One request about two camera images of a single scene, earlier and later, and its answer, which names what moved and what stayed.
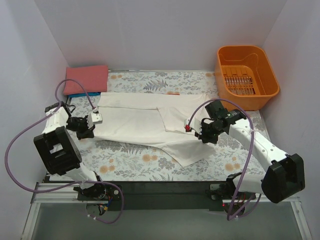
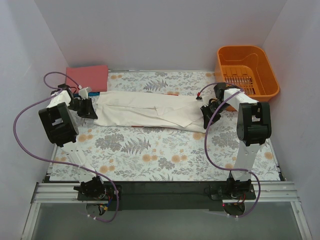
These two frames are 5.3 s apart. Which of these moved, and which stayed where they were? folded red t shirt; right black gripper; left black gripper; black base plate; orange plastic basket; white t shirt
Moved: left black gripper; right black gripper
Stayed: orange plastic basket; black base plate; white t shirt; folded red t shirt
